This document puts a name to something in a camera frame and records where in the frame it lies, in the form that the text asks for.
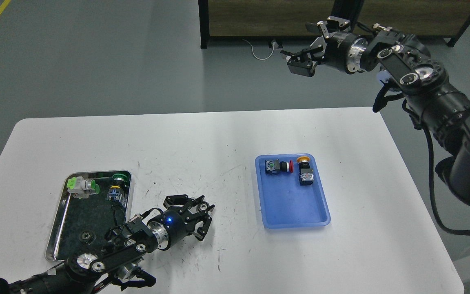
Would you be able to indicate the light green push button switch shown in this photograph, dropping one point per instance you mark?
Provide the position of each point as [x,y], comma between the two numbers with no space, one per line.
[81,188]

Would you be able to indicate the red push button switch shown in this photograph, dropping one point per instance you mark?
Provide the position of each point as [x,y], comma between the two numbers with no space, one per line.
[276,166]

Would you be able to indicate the dark green push button switch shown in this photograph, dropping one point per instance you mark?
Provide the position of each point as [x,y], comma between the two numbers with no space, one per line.
[117,191]

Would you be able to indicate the yellow push button switch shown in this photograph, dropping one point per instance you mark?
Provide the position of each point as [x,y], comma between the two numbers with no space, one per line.
[306,174]

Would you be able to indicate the silver metal tray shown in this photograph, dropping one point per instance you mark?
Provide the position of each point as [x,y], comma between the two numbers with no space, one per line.
[96,214]

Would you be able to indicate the black frame wooden cabinet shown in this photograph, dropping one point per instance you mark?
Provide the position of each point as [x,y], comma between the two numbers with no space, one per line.
[259,19]
[446,19]

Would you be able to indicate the black frame wooden cabinet left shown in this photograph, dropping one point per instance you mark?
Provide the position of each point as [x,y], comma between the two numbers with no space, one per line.
[259,19]

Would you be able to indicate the black gear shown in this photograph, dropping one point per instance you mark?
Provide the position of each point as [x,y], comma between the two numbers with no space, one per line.
[87,237]
[203,207]

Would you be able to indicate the blue plastic tray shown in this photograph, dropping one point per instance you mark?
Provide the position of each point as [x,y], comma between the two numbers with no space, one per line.
[284,203]

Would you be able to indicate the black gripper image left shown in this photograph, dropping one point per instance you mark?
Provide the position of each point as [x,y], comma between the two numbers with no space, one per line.
[184,216]

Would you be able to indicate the black frame wooden cabinet right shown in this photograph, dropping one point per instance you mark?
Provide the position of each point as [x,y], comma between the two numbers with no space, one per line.
[446,19]

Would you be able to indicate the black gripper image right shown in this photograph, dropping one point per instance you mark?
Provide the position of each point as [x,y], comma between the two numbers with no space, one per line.
[336,47]

